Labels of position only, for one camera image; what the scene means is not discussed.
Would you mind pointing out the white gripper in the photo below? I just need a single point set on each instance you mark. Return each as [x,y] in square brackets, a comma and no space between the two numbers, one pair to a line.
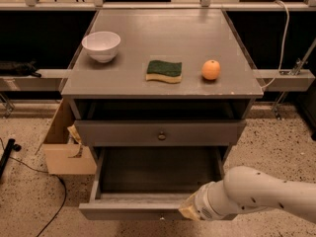
[202,203]

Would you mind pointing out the orange fruit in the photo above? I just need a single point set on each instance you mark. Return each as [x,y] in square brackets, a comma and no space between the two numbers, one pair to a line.
[210,70]

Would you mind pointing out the grey wooden drawer cabinet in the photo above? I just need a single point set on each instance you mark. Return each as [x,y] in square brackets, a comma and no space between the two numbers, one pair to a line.
[180,79]

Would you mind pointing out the white ceramic bowl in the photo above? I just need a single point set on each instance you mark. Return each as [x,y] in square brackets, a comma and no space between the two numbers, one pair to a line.
[101,46]

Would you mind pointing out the black stand foot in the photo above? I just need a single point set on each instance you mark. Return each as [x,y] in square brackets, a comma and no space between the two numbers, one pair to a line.
[11,146]

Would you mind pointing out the grey drawer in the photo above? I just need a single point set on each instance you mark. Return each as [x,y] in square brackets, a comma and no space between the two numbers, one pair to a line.
[149,183]
[159,133]

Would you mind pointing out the green and yellow sponge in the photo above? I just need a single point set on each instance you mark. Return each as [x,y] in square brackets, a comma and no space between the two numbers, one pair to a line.
[164,71]

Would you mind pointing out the black object on shelf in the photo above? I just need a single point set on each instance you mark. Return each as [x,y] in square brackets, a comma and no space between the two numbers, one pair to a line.
[15,68]

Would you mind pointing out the brown cardboard box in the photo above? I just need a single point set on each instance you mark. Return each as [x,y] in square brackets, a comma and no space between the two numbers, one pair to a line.
[63,154]

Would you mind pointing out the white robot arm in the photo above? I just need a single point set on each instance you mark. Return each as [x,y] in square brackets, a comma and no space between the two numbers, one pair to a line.
[246,190]

